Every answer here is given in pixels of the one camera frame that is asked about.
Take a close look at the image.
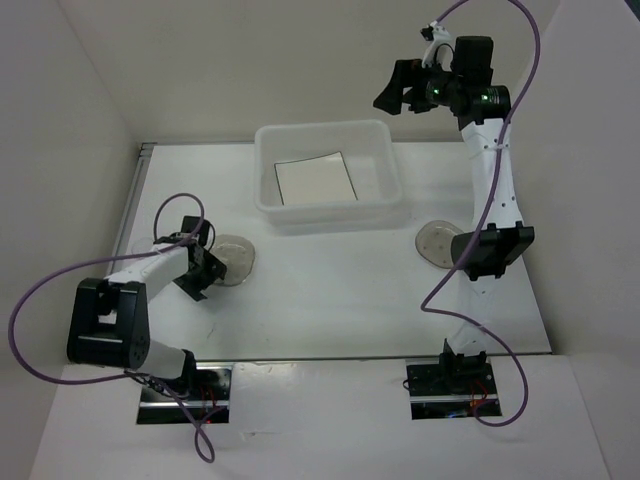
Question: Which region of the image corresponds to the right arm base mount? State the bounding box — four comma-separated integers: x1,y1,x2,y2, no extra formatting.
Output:
402,359,502,420

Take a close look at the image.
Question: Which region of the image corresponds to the square white black-rimmed plate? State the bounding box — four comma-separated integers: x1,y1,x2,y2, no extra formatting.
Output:
274,152,358,206

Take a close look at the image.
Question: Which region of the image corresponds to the left clear glass dish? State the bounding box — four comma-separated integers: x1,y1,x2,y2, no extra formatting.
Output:
211,234,256,287

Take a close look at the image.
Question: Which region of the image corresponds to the right clear glass dish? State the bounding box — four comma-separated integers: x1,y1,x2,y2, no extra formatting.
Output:
415,220,463,270

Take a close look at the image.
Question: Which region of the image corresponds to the clear glass dish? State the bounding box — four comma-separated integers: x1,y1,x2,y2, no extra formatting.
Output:
211,234,256,287
415,220,463,270

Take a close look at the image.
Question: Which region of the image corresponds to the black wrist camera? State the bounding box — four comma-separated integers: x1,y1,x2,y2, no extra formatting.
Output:
418,20,512,116
153,216,216,248

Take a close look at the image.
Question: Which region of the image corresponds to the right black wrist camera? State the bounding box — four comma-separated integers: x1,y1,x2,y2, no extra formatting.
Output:
418,20,512,116

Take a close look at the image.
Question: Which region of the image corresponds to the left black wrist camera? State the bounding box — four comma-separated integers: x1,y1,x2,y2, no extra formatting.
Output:
153,216,216,248

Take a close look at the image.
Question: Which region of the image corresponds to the small clear glass cup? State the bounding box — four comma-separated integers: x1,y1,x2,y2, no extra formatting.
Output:
130,237,154,255

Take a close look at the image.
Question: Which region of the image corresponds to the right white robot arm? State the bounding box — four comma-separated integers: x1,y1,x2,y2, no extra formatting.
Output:
374,60,535,393

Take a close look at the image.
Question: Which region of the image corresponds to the translucent white plastic bin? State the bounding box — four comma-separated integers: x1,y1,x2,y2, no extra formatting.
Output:
253,119,404,228

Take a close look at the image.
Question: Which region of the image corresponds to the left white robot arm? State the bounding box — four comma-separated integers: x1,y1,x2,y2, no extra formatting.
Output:
66,237,227,400

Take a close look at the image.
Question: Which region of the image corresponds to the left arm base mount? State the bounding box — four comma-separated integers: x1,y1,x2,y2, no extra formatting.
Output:
136,362,233,425

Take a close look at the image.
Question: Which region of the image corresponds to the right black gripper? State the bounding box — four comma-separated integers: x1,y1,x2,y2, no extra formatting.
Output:
372,55,461,114

